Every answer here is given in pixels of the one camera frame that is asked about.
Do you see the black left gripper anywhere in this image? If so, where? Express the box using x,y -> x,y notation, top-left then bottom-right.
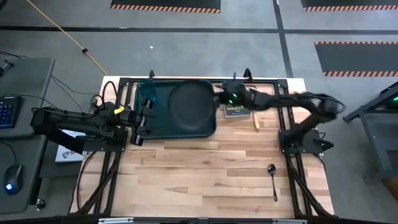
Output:
119,98 -> 159,147

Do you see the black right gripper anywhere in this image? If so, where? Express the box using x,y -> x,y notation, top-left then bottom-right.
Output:
212,81 -> 250,108

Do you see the black round plate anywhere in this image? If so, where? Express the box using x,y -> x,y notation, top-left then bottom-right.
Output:
169,80 -> 216,131

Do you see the teal plastic cup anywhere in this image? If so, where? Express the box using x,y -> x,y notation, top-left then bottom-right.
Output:
137,78 -> 159,105

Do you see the wooden-handled metal fork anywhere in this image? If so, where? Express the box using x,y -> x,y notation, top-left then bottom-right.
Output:
252,110 -> 261,131

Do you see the dark green plastic tray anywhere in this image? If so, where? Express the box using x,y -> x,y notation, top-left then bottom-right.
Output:
132,78 -> 218,140

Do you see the dark metal spoon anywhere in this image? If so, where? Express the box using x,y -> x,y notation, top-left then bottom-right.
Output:
267,164 -> 279,203

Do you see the small flat printed box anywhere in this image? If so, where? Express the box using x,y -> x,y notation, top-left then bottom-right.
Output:
223,104 -> 252,119

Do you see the white printed booklet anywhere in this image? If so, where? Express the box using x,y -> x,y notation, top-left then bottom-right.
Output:
55,129 -> 87,164

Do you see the black hazard-striped floor mat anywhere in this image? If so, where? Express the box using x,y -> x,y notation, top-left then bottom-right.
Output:
314,40 -> 398,78
109,0 -> 222,14
300,0 -> 398,12

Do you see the grey desk top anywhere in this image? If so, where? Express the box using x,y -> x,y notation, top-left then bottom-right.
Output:
0,57 -> 56,139
0,134 -> 48,215

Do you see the black keyboard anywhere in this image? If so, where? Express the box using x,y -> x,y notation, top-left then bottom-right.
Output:
0,95 -> 24,129

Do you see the black computer mouse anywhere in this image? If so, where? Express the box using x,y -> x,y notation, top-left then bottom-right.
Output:
3,164 -> 24,196

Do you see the neighbouring black rig table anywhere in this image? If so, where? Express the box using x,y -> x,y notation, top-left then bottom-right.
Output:
343,81 -> 398,200

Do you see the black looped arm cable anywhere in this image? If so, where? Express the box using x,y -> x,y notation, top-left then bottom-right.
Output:
90,80 -> 119,110

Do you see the black floor cable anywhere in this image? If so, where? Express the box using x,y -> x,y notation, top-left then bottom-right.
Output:
0,50 -> 101,95

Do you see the white metal bracket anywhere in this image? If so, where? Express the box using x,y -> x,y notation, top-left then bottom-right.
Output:
271,218 -> 308,224
98,217 -> 135,224

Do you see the black aluminium table frame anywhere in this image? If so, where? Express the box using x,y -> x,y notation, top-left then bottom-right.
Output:
73,68 -> 336,224

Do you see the yellow cable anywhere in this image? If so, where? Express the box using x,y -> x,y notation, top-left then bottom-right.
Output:
26,0 -> 108,77

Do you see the black mouse cable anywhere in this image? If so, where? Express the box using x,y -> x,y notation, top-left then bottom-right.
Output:
0,141 -> 17,166

